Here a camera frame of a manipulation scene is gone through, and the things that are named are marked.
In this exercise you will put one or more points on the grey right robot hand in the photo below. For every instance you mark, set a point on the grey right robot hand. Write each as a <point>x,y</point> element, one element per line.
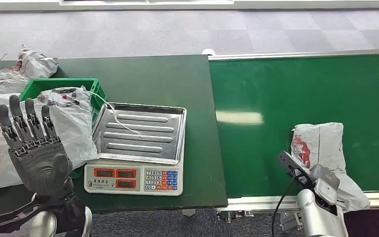
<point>295,166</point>

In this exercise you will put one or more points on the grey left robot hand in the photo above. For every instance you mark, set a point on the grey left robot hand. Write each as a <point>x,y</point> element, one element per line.
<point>40,166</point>

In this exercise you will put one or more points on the grey package with red print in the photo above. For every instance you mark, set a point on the grey package with red print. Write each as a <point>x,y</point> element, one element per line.
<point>326,144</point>

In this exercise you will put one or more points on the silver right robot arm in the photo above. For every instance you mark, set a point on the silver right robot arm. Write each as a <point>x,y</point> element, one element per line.
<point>313,219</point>

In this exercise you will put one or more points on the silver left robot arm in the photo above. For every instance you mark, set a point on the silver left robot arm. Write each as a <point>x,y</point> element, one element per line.
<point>45,225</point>

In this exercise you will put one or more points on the large grey labelled package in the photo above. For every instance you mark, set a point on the large grey labelled package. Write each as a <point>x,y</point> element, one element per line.
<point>75,130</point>

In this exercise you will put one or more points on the green conveyor belt machine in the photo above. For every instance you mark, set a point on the green conveyor belt machine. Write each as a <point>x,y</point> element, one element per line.
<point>291,91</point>

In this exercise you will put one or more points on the crumpled grey plastic package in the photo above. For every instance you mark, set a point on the crumpled grey plastic package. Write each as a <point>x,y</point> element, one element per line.
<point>29,67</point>

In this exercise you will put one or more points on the green plastic crate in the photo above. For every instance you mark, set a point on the green plastic crate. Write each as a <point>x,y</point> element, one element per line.
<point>62,82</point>

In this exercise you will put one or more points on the white table foot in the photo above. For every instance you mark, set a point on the white table foot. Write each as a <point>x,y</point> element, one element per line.
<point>188,212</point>
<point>209,51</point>

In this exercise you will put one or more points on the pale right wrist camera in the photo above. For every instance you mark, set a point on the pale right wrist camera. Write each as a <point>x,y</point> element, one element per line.
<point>326,193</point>

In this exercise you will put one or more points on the metal conveyor bracket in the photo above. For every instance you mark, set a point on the metal conveyor bracket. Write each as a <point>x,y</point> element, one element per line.
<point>233,216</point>

